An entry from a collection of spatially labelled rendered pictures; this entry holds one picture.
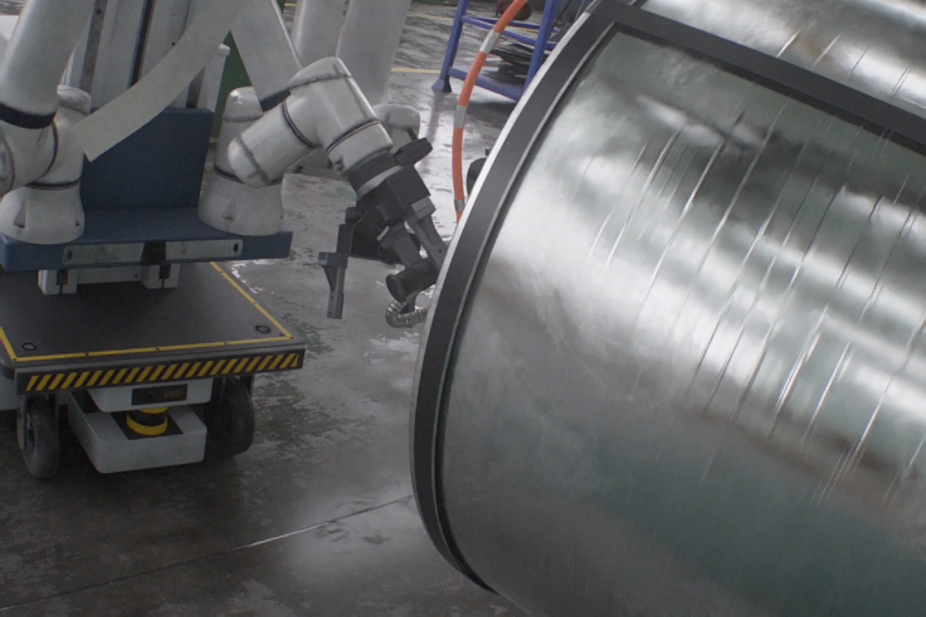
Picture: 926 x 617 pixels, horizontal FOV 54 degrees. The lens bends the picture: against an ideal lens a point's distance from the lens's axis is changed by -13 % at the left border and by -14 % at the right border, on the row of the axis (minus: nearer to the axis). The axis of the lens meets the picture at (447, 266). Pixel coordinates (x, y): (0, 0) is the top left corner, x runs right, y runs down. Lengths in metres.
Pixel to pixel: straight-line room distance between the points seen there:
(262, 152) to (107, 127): 0.49
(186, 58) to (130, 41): 1.04
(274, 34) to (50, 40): 0.37
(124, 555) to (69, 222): 0.64
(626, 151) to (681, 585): 0.47
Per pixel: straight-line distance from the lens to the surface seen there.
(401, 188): 1.39
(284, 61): 1.62
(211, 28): 1.07
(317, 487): 2.28
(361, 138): 1.43
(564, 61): 1.19
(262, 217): 2.08
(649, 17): 1.20
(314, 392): 2.66
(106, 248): 1.96
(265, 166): 1.49
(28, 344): 1.97
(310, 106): 1.45
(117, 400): 2.01
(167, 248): 2.02
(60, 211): 1.90
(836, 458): 0.96
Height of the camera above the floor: 1.24
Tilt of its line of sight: 19 degrees down
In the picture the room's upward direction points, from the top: 14 degrees clockwise
